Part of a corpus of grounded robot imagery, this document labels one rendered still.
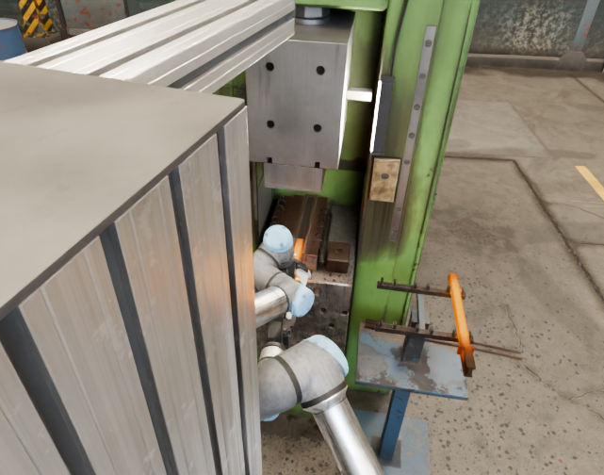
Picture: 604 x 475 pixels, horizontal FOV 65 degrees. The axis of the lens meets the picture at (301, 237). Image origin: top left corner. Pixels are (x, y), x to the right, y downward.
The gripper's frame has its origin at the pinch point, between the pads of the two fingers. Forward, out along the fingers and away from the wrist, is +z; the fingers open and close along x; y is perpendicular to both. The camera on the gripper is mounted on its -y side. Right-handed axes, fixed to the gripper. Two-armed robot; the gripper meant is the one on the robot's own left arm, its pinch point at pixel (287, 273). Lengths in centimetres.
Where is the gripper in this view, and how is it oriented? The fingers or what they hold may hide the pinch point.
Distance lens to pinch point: 158.3
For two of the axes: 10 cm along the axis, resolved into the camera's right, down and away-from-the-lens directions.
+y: -1.4, 9.1, -4.0
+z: 0.5, 4.1, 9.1
